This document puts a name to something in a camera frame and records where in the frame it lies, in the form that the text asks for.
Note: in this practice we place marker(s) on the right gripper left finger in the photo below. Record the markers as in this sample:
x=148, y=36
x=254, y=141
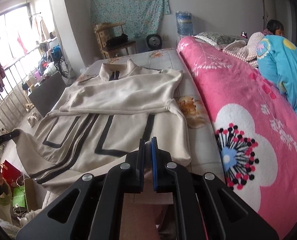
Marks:
x=90, y=208

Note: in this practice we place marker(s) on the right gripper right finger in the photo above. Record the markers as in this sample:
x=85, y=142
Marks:
x=205, y=208

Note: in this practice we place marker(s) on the beige coat with black trim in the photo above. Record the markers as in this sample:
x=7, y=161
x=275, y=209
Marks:
x=99, y=120

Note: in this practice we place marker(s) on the black clothes on chair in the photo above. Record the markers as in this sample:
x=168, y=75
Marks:
x=117, y=41

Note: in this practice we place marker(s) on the red paper bag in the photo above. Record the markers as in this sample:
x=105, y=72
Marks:
x=10, y=174

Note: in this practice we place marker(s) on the metal window railing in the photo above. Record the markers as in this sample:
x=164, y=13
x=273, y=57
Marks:
x=12, y=98

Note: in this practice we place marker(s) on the pair of light shoes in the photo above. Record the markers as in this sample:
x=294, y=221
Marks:
x=33, y=119

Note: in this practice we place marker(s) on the floral grey bed sheet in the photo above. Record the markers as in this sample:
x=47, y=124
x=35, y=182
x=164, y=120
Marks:
x=204, y=150

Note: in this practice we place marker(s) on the green paper bag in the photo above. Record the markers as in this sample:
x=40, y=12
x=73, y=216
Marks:
x=19, y=197

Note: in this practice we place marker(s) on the dark low cabinet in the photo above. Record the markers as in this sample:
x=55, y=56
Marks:
x=46, y=95

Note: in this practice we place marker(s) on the pink floral blanket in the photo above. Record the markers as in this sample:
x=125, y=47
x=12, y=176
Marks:
x=255, y=129

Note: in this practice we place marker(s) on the bicycle by window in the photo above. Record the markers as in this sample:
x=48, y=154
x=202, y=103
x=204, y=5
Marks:
x=59, y=61

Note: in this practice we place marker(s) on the wooden chair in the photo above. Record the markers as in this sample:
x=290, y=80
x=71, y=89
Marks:
x=104, y=32

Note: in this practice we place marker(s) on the pink checked blanket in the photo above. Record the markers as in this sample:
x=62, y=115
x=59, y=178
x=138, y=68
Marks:
x=245, y=51

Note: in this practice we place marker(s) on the grey lace pillow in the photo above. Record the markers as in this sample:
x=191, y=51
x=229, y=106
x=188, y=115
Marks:
x=218, y=40

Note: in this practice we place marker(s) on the black round fan heater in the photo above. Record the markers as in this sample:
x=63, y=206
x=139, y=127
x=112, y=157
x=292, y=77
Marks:
x=153, y=41

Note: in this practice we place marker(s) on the blue water bottle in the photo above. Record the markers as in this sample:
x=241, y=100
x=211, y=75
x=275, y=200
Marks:
x=184, y=23

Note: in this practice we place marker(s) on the seated person in purple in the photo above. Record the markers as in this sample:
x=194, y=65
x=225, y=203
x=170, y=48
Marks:
x=274, y=27

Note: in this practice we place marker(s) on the teal floral wall cloth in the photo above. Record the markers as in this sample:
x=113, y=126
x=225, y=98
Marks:
x=141, y=17

